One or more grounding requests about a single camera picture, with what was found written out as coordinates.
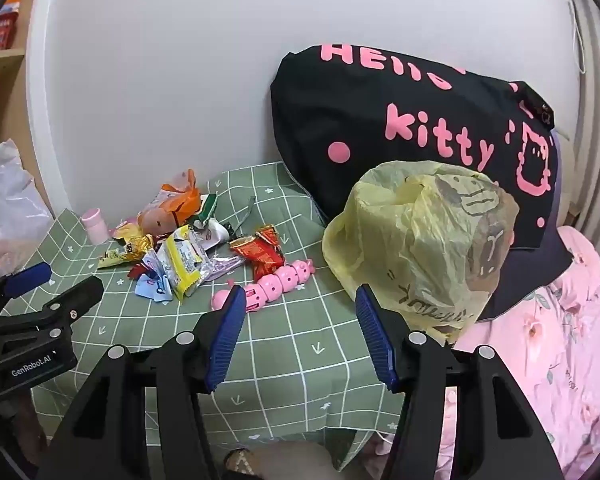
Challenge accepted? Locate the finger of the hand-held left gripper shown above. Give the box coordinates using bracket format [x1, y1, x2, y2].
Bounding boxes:
[0, 276, 104, 356]
[0, 261, 52, 320]

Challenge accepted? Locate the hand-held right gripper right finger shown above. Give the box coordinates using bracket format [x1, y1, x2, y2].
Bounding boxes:
[356, 284, 566, 480]

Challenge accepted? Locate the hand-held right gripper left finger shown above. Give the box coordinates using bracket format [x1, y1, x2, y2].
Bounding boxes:
[36, 284, 247, 480]

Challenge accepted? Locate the pink jar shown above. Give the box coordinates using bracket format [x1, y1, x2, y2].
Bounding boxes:
[80, 208, 113, 246]

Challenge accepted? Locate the yellow snack wrapper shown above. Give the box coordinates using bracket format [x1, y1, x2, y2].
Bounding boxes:
[162, 225, 206, 306]

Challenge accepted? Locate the white green printed packet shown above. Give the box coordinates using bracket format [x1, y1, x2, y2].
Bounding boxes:
[190, 194, 231, 251]

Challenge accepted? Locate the yellow plastic bag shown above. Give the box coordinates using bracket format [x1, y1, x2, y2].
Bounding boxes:
[322, 160, 520, 346]

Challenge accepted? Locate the gold yellow wrapper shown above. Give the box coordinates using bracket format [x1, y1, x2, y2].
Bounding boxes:
[97, 235, 153, 271]

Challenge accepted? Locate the green checked tablecloth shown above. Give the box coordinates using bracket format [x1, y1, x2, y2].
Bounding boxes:
[30, 162, 406, 471]

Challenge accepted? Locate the silver wrapper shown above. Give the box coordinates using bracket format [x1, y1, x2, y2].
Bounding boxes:
[195, 255, 243, 283]

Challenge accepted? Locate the pink toy caterpillar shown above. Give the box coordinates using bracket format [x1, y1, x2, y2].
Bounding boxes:
[210, 257, 315, 313]

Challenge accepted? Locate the light blue wrapper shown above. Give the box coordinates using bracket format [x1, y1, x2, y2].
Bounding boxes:
[130, 260, 173, 301]

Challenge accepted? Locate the white plastic bag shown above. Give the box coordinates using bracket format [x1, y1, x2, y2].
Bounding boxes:
[0, 140, 56, 283]

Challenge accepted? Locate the red gold wrapper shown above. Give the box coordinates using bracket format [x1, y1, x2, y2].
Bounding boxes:
[229, 226, 286, 283]

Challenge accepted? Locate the pink brown soft toy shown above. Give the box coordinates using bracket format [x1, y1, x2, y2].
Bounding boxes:
[137, 208, 181, 236]

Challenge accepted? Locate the brown patterned slipper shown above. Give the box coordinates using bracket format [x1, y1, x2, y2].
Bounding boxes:
[222, 447, 266, 480]

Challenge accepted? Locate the grey green strip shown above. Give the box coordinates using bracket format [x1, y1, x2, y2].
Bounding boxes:
[230, 195, 257, 241]

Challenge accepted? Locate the orange wrapper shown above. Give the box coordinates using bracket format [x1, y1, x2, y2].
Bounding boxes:
[147, 169, 202, 221]

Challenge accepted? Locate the dark blue cloth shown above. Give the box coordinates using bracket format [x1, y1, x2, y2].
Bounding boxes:
[475, 130, 576, 323]

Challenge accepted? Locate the wooden shelf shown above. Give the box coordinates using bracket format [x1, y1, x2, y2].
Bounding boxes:
[0, 47, 56, 221]

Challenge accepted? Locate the pink floral blanket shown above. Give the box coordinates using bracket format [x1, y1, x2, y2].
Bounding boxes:
[370, 225, 600, 480]

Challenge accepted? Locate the black pillow with pink print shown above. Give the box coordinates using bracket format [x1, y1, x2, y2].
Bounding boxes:
[270, 42, 561, 251]

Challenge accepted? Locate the white curved frame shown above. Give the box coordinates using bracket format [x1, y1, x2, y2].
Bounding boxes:
[25, 0, 86, 221]

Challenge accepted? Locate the white cord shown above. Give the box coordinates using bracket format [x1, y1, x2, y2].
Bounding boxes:
[569, 0, 587, 76]

